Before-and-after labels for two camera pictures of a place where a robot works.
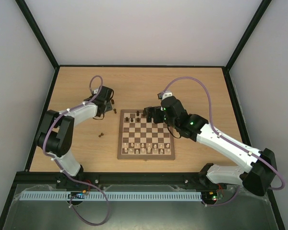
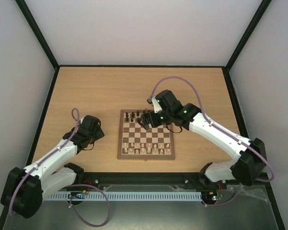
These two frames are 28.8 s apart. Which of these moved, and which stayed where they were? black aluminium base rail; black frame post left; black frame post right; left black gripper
Moved: left black gripper
Stayed: black frame post left; black frame post right; black aluminium base rail
